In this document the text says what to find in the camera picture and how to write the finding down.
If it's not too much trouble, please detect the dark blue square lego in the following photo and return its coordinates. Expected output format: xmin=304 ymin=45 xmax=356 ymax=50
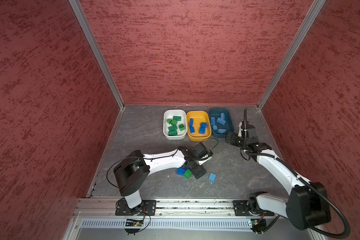
xmin=177 ymin=168 xmax=187 ymax=176

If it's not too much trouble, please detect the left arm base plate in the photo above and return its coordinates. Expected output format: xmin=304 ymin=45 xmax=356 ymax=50
xmin=115 ymin=198 xmax=157 ymax=216

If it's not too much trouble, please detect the right aluminium corner post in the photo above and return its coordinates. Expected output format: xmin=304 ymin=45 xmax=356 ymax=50
xmin=257 ymin=0 xmax=326 ymax=111

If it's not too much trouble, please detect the light blue small lego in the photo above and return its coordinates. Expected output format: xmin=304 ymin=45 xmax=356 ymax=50
xmin=209 ymin=173 xmax=217 ymax=182

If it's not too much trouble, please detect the yellow plastic bin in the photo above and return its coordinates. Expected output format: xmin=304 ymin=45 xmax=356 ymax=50
xmin=186 ymin=111 xmax=212 ymax=142

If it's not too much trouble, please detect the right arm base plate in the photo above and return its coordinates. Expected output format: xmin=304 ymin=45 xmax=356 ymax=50
xmin=233 ymin=199 xmax=275 ymax=217

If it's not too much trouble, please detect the light blue sloped lego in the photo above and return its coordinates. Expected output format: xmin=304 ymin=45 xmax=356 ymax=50
xmin=218 ymin=129 xmax=227 ymax=134

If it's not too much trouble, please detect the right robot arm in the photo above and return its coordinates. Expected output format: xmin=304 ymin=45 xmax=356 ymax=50
xmin=226 ymin=120 xmax=351 ymax=239

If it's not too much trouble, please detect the dark blue lego brick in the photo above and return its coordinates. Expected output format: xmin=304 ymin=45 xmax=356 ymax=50
xmin=189 ymin=118 xmax=195 ymax=134

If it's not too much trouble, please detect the aluminium corner post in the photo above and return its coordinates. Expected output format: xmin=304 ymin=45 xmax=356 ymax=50
xmin=257 ymin=0 xmax=326 ymax=111
xmin=69 ymin=0 xmax=125 ymax=111

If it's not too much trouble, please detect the dark teal plastic bin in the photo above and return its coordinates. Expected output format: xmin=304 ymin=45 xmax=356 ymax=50
xmin=208 ymin=108 xmax=234 ymax=138

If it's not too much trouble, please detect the light blue long lego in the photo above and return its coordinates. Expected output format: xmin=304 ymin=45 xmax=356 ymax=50
xmin=217 ymin=113 xmax=227 ymax=126

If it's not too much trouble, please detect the left aluminium corner post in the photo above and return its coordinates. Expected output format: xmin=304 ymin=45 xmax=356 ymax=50
xmin=69 ymin=0 xmax=125 ymax=111

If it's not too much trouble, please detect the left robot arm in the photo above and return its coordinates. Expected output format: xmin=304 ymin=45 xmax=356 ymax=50
xmin=110 ymin=143 xmax=213 ymax=216

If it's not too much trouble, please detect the green eight-stud lego brick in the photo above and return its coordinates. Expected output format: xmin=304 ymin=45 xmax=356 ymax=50
xmin=168 ymin=125 xmax=178 ymax=132

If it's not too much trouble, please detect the green studded lego brick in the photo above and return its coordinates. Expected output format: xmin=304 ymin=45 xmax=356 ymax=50
xmin=173 ymin=116 xmax=182 ymax=121

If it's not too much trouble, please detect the bright green lego brick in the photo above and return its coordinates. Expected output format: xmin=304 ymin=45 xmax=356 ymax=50
xmin=184 ymin=170 xmax=192 ymax=179

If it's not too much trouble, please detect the dark green lego brick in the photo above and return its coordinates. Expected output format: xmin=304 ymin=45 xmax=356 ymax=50
xmin=168 ymin=130 xmax=178 ymax=136

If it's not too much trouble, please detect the green square lego brick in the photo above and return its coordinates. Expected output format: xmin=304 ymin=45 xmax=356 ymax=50
xmin=166 ymin=119 xmax=178 ymax=126

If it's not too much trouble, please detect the light blue lego plate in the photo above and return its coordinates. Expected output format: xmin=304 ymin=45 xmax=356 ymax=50
xmin=210 ymin=117 xmax=216 ymax=126

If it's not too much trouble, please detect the white plastic bin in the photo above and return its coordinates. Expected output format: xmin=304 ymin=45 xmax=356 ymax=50
xmin=163 ymin=109 xmax=188 ymax=140

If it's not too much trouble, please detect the aluminium front rail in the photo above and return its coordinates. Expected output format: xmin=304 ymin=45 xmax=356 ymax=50
xmin=73 ymin=197 xmax=317 ymax=220

